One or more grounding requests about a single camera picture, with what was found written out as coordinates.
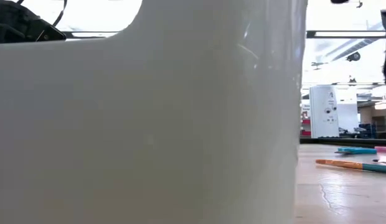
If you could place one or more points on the small black hanging hook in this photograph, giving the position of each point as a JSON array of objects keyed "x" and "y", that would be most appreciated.
[{"x": 360, "y": 4}]

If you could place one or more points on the pink plastic tool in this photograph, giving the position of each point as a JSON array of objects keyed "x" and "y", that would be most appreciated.
[{"x": 384, "y": 149}]

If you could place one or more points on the black table edge rail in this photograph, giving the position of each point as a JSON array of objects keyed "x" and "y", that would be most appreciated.
[{"x": 351, "y": 142}]

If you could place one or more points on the rectangular ceiling lamp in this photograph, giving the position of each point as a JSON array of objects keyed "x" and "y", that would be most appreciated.
[{"x": 381, "y": 106}]

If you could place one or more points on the dark overhead crossbar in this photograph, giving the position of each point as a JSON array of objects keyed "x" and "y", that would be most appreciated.
[{"x": 310, "y": 34}]

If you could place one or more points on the teal plastic tool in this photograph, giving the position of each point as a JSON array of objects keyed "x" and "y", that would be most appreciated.
[{"x": 358, "y": 151}]

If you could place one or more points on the teal and orange paintbrush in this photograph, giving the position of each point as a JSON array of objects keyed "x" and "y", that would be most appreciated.
[{"x": 376, "y": 168}]

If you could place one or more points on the white column with cameras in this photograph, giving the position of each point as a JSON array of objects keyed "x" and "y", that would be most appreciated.
[{"x": 319, "y": 118}]

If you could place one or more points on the round black ceiling spotlight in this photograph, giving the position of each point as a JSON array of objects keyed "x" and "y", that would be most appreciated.
[{"x": 354, "y": 56}]

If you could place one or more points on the blue storage bins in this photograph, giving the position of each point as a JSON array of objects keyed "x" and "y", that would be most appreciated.
[{"x": 367, "y": 129}]

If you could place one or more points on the red shelf unit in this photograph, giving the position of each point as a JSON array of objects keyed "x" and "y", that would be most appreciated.
[{"x": 306, "y": 122}]

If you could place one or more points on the thin black paintbrush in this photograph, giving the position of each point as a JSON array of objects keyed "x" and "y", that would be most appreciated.
[{"x": 383, "y": 161}]

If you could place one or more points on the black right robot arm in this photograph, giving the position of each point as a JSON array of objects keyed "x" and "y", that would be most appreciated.
[{"x": 339, "y": 1}]

